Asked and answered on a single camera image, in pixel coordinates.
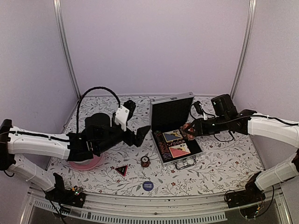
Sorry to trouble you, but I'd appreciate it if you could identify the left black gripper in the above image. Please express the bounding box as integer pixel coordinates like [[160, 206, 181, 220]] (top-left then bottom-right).
[[95, 117, 150, 154]]

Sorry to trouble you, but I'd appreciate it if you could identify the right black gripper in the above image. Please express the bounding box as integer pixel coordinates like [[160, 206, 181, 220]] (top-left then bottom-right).
[[185, 115, 228, 137]]

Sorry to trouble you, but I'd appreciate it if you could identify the blue peach chip stack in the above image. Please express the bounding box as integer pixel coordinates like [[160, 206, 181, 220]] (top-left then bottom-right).
[[180, 123, 194, 140]]

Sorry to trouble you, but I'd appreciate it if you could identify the short chip stack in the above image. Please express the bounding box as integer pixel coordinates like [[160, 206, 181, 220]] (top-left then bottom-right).
[[141, 156, 150, 168]]

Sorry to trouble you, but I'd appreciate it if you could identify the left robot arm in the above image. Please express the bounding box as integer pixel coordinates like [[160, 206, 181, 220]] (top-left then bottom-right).
[[0, 113, 150, 203]]

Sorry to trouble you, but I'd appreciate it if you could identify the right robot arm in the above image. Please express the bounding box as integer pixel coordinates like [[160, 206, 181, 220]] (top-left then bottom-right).
[[184, 94, 299, 203]]

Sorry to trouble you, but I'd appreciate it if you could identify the red dice row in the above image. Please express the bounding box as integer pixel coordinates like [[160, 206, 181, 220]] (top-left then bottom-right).
[[166, 139, 185, 147]]

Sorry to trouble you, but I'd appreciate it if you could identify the red card deck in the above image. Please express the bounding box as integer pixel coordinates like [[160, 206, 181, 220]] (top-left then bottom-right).
[[169, 143, 191, 158]]

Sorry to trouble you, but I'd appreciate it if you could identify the aluminium poker case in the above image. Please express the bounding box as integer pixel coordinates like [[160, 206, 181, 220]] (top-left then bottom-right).
[[150, 92, 202, 170]]

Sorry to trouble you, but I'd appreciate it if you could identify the chip row in case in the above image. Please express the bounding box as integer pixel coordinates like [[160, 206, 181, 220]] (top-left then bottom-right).
[[153, 131, 172, 162]]

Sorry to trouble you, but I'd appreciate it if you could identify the black triangle button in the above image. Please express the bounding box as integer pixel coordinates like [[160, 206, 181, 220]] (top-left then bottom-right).
[[115, 165, 128, 177]]

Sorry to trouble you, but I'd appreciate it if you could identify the white dealer button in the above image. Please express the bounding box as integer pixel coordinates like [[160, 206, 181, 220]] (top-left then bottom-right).
[[128, 175, 139, 183]]

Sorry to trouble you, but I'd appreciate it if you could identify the blue small blind button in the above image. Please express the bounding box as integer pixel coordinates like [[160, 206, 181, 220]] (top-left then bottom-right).
[[142, 181, 154, 191]]

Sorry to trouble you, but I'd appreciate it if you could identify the pink plate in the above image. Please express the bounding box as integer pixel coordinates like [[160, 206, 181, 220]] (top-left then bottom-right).
[[68, 155, 103, 171]]

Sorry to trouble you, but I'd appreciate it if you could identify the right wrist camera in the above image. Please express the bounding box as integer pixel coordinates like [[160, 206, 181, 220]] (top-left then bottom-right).
[[193, 101, 208, 120]]

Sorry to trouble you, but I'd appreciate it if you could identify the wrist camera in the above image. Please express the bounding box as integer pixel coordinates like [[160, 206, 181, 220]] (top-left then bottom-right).
[[113, 100, 136, 132], [193, 101, 208, 120]]

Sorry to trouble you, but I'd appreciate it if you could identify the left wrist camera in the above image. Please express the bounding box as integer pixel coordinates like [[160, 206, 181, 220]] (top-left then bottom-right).
[[113, 100, 136, 132]]

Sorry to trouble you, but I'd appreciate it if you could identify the left black cable loop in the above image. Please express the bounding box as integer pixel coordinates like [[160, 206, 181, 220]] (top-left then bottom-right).
[[75, 86, 121, 133]]

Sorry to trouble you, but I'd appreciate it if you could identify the front aluminium rail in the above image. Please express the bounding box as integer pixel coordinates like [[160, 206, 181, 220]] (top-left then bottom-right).
[[24, 189, 292, 224]]

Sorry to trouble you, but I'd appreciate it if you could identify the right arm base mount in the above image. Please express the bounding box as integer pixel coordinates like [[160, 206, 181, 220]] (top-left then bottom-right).
[[224, 181, 266, 208]]

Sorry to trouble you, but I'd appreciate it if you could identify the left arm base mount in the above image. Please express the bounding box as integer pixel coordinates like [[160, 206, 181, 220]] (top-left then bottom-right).
[[45, 173, 86, 208]]

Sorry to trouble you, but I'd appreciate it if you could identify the right aluminium frame post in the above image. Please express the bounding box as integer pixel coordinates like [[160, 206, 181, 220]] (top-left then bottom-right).
[[230, 0, 256, 99]]

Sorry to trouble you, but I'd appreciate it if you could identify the aluminium frame post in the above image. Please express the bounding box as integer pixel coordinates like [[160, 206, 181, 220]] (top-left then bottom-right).
[[230, 0, 256, 99], [53, 0, 81, 99]]

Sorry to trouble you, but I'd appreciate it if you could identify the left aluminium frame post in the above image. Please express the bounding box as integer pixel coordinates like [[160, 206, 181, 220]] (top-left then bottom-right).
[[53, 0, 81, 99]]

